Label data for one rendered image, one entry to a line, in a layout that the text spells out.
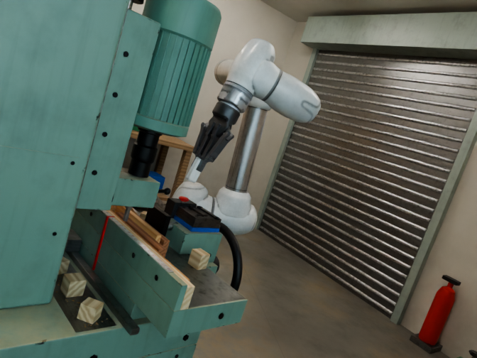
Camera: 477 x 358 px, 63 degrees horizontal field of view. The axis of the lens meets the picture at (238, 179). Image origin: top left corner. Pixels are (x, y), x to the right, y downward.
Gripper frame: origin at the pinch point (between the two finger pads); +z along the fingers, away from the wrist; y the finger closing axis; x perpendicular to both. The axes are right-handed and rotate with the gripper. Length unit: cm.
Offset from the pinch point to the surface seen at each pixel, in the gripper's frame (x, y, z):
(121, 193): -20.1, 4.2, 13.3
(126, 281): -15.3, 15.4, 29.5
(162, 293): -16.5, 28.5, 25.0
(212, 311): -5.6, 33.1, 24.9
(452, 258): 287, 0, -37
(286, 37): 267, -282, -214
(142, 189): -15.6, 4.2, 10.5
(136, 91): -31.2, 7.9, -8.5
